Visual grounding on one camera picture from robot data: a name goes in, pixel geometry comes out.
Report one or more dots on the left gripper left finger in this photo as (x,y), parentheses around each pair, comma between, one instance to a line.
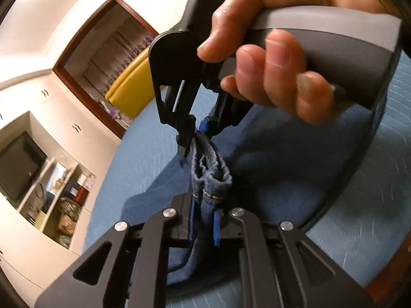
(127,265)

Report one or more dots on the yellow leather armchair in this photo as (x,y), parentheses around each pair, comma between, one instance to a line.
(133,89)

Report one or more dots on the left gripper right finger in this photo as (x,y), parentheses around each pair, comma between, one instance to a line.
(281,267)

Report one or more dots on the black flat television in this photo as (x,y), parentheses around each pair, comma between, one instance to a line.
(21,163)

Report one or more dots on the person right hand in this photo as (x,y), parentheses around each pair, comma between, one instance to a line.
(276,75)

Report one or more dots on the brown wooden door frame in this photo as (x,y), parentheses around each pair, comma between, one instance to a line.
(104,46)

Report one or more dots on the white wardrobe shelf unit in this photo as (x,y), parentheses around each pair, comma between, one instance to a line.
(71,136)

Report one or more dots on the blue quilted bed mattress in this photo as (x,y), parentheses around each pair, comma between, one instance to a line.
(366,224)

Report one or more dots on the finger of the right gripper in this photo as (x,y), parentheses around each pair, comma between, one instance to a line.
(185,127)
(209,126)

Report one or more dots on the dark blue denim jeans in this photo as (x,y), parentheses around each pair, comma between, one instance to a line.
(272,164)

